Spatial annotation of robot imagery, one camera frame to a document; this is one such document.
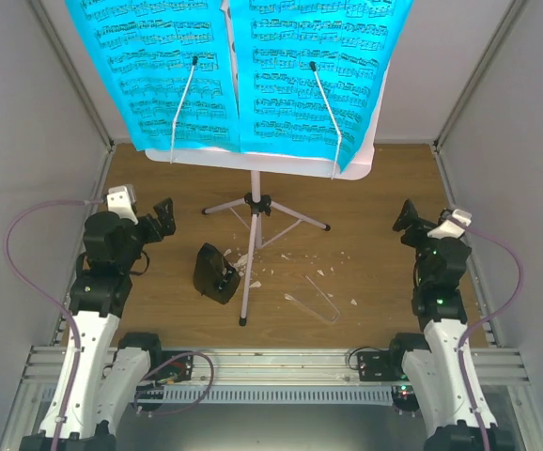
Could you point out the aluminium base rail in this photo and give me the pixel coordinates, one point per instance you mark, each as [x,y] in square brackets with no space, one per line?
[281,376]

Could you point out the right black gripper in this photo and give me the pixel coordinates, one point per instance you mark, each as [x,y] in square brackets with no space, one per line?
[404,222]

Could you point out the white music stand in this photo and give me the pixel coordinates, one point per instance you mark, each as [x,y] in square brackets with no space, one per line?
[256,164]

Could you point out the left cyan sheet music page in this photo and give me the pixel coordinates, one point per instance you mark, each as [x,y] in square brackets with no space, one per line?
[167,67]

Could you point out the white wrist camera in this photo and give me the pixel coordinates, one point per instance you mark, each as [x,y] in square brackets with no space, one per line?
[452,224]
[121,200]

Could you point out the cyan sheet music page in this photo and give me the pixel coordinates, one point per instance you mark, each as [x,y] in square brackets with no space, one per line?
[167,67]
[310,73]

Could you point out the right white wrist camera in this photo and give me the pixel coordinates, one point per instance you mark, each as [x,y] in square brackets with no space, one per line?
[452,224]

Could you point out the clear plastic metronome cover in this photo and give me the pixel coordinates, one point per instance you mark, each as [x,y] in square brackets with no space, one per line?
[313,301]

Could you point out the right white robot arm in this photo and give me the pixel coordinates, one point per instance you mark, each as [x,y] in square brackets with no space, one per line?
[437,361]

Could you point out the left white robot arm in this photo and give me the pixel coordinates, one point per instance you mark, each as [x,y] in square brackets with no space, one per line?
[90,399]

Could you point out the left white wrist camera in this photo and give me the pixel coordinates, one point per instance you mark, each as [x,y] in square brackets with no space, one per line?
[121,200]

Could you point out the black metronome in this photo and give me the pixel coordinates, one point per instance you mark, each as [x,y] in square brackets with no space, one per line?
[214,277]

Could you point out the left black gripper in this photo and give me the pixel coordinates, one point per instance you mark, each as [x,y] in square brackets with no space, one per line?
[165,220]

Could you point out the right cyan sheet music page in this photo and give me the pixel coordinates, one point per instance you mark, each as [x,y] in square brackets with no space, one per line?
[310,73]

